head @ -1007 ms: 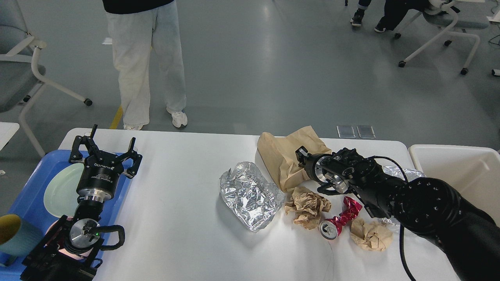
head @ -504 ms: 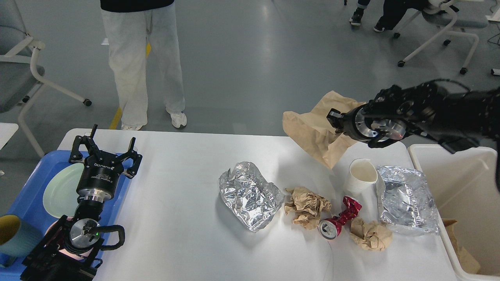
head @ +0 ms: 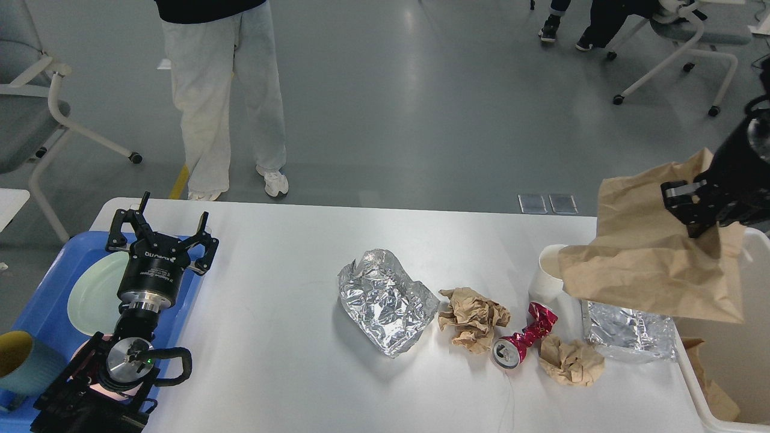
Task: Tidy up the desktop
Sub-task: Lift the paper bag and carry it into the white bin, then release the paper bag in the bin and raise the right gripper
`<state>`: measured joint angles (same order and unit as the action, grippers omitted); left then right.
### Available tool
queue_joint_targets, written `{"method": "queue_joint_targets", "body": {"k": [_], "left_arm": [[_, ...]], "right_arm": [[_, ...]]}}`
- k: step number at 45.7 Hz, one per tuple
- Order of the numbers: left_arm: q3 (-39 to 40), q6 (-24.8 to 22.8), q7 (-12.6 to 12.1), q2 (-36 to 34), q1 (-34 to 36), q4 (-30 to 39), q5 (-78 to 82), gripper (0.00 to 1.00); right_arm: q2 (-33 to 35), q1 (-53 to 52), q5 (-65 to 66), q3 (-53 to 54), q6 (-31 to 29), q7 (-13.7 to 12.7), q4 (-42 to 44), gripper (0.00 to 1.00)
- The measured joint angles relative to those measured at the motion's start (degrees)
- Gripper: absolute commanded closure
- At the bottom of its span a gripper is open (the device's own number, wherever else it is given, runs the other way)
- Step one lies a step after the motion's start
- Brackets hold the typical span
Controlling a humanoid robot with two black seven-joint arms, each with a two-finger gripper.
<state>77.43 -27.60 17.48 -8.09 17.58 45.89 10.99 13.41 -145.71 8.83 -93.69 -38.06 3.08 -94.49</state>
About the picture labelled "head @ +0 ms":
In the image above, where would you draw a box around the white waste bin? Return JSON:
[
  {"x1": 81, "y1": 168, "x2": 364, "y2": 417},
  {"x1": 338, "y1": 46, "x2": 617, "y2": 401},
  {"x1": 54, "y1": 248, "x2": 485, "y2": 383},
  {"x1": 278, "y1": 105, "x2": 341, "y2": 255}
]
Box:
[{"x1": 676, "y1": 228, "x2": 769, "y2": 432}]

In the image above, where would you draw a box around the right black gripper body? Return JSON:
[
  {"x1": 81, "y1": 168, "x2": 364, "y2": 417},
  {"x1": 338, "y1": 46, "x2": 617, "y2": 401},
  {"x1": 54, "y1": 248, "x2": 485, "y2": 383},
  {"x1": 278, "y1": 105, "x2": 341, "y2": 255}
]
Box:
[{"x1": 695, "y1": 118, "x2": 769, "y2": 227}]

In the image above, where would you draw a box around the white side table edge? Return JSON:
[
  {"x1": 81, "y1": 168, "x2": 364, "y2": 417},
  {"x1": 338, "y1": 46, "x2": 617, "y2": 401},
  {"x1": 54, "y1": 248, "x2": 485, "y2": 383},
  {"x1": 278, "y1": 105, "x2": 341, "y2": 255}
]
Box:
[{"x1": 0, "y1": 188, "x2": 30, "y2": 232}]

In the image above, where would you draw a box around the crushed red can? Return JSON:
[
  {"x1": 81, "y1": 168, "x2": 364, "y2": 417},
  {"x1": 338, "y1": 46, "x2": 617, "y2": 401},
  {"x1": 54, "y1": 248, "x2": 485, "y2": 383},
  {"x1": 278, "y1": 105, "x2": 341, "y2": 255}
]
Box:
[{"x1": 491, "y1": 301, "x2": 558, "y2": 369}]

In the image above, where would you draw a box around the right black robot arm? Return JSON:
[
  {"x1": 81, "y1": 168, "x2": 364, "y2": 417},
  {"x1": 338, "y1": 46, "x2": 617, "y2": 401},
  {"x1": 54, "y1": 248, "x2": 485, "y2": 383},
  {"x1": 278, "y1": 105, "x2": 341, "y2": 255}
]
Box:
[{"x1": 661, "y1": 59, "x2": 769, "y2": 238}]

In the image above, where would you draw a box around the brown paper bag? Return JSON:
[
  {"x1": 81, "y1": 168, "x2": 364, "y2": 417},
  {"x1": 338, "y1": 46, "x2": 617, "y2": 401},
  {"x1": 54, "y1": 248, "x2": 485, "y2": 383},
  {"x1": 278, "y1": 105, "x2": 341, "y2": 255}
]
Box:
[{"x1": 558, "y1": 150, "x2": 745, "y2": 323}]

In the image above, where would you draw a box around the small crumpled brown paper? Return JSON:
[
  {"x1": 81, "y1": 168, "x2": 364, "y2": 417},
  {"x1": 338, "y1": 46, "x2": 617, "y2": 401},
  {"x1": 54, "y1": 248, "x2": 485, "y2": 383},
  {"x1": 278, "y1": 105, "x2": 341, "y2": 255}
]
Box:
[{"x1": 538, "y1": 335, "x2": 605, "y2": 387}]

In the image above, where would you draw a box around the crushed clear plastic bottle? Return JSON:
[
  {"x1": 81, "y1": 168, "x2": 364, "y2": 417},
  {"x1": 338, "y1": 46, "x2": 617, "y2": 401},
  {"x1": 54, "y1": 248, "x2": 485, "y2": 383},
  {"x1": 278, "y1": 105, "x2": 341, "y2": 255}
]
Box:
[{"x1": 581, "y1": 301, "x2": 677, "y2": 364}]

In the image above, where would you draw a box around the teal mug yellow inside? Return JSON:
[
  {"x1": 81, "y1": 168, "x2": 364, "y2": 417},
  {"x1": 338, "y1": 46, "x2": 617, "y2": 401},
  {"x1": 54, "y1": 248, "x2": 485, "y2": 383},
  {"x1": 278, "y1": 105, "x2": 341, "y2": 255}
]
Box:
[{"x1": 1, "y1": 331, "x2": 68, "y2": 413}]

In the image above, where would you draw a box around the crumpled brown paper ball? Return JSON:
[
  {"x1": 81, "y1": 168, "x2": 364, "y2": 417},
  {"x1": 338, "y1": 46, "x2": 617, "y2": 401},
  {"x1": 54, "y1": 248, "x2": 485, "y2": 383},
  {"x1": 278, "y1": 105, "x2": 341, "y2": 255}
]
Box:
[{"x1": 438, "y1": 287, "x2": 511, "y2": 354}]

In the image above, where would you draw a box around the aluminium foil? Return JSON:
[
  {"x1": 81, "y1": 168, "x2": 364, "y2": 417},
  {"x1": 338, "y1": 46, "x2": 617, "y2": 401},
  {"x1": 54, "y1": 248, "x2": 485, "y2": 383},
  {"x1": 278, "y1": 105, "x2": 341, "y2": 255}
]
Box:
[{"x1": 337, "y1": 248, "x2": 440, "y2": 358}]

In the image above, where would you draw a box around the grey office chair right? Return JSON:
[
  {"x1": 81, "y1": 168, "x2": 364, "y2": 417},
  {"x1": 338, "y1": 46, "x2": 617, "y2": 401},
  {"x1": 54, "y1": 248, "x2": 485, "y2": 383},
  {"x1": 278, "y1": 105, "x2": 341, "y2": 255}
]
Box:
[{"x1": 606, "y1": 1, "x2": 753, "y2": 116}]

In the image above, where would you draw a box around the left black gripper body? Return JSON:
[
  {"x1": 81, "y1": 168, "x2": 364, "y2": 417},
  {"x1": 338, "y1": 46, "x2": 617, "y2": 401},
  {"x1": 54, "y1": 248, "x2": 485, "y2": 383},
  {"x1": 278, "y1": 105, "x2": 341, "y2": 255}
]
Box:
[{"x1": 117, "y1": 241, "x2": 191, "y2": 308}]

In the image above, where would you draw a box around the pink mug dark inside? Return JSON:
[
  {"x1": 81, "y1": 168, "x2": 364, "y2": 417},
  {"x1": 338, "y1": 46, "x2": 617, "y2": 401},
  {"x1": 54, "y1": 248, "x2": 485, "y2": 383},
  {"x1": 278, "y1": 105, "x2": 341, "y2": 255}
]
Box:
[{"x1": 70, "y1": 334, "x2": 140, "y2": 401}]

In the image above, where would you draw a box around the brown paper in bin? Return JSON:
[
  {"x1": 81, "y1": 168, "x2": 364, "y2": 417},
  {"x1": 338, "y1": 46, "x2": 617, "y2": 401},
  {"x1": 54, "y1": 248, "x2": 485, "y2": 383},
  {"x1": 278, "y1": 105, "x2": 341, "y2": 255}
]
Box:
[{"x1": 682, "y1": 337, "x2": 740, "y2": 422}]

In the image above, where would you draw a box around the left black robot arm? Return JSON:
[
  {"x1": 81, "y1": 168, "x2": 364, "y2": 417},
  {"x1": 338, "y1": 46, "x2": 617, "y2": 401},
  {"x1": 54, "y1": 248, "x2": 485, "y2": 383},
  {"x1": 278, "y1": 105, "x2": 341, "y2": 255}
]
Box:
[{"x1": 30, "y1": 192, "x2": 219, "y2": 432}]

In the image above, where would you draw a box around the person in light trousers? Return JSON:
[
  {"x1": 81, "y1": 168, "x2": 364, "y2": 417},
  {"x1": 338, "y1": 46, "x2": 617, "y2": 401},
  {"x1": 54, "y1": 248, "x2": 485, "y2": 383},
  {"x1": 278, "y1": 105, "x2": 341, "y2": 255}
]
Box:
[{"x1": 156, "y1": 1, "x2": 289, "y2": 201}]

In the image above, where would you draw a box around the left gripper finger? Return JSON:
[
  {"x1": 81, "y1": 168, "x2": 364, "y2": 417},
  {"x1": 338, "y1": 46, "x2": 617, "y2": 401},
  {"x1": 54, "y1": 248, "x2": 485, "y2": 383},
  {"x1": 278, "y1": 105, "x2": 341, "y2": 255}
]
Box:
[
  {"x1": 168, "y1": 212, "x2": 220, "y2": 276},
  {"x1": 106, "y1": 192, "x2": 158, "y2": 253}
]

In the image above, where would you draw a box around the mint green plate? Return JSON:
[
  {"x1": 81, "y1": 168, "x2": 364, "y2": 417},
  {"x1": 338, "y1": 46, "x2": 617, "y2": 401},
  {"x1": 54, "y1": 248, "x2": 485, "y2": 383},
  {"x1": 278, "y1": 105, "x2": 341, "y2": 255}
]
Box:
[{"x1": 67, "y1": 251, "x2": 129, "y2": 336}]

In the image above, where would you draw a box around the black jacket on chair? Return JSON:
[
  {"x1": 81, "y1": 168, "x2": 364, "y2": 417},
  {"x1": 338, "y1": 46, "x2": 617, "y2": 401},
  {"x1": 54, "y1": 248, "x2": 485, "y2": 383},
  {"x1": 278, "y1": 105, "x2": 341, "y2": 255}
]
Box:
[{"x1": 582, "y1": 1, "x2": 659, "y2": 48}]

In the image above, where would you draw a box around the blue plastic tray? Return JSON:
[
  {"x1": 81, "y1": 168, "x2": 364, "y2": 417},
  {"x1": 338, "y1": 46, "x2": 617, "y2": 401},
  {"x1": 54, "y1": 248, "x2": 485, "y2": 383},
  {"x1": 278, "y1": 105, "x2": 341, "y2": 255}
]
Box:
[{"x1": 1, "y1": 231, "x2": 203, "y2": 432}]

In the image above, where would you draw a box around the person in dark trousers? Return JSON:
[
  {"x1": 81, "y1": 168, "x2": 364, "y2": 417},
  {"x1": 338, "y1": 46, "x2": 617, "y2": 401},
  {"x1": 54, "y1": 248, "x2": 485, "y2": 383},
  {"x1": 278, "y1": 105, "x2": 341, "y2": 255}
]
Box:
[{"x1": 538, "y1": 0, "x2": 594, "y2": 52}]

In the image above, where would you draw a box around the white paper cup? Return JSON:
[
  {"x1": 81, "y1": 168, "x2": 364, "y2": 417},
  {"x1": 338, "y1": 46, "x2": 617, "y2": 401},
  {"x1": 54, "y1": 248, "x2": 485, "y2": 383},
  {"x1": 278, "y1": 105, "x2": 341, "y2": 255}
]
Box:
[{"x1": 529, "y1": 244, "x2": 567, "y2": 304}]

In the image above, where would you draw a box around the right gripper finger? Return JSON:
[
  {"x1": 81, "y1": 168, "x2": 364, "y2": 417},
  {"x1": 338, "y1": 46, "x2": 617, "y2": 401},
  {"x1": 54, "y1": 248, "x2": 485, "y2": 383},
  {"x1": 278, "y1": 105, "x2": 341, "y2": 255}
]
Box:
[
  {"x1": 677, "y1": 204, "x2": 719, "y2": 238},
  {"x1": 661, "y1": 180, "x2": 708, "y2": 211}
]

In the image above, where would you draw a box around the grey office chair left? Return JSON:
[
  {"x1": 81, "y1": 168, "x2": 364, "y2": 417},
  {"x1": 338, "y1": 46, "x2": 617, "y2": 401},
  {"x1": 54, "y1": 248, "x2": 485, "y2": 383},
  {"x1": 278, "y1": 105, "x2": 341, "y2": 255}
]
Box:
[{"x1": 1, "y1": 1, "x2": 143, "y2": 243}]

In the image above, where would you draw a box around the grey office chair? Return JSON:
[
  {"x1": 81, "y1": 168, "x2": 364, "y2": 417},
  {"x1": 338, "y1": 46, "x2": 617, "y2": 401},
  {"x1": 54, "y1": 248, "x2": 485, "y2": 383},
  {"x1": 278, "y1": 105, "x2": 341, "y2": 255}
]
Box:
[
  {"x1": 606, "y1": 1, "x2": 753, "y2": 116},
  {"x1": 1, "y1": 1, "x2": 143, "y2": 243}
]

